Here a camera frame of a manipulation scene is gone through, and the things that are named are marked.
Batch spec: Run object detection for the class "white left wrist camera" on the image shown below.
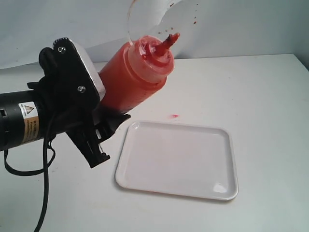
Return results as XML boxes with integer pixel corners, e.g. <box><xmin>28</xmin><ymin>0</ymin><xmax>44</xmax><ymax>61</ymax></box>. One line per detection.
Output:
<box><xmin>39</xmin><ymin>37</ymin><xmax>106</xmax><ymax>108</ymax></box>

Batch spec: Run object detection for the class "white rectangular plastic tray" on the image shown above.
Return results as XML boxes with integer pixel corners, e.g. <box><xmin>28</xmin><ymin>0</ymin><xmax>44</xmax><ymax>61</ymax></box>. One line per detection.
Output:
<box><xmin>115</xmin><ymin>121</ymin><xmax>239</xmax><ymax>201</ymax></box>

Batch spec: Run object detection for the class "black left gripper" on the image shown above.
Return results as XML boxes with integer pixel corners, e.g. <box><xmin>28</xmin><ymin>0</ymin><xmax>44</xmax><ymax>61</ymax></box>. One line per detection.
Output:
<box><xmin>27</xmin><ymin>77</ymin><xmax>131</xmax><ymax>168</ymax></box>

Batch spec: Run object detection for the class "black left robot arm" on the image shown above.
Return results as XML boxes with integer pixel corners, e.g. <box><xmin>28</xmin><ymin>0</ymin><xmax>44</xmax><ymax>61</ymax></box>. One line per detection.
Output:
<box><xmin>0</xmin><ymin>77</ymin><xmax>130</xmax><ymax>168</ymax></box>

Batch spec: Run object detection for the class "white paper backdrop sheet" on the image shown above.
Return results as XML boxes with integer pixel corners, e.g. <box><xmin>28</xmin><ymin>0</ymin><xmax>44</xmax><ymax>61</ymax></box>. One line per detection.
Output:
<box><xmin>0</xmin><ymin>0</ymin><xmax>177</xmax><ymax>69</ymax></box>

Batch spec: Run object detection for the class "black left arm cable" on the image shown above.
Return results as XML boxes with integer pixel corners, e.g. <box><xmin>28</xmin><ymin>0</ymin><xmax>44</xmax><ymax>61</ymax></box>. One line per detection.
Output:
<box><xmin>3</xmin><ymin>116</ymin><xmax>57</xmax><ymax>232</ymax></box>

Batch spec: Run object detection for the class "red ketchup squeeze bottle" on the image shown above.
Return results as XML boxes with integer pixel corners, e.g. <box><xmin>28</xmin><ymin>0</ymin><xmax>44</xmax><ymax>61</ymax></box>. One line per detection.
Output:
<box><xmin>98</xmin><ymin>0</ymin><xmax>181</xmax><ymax>114</ymax></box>

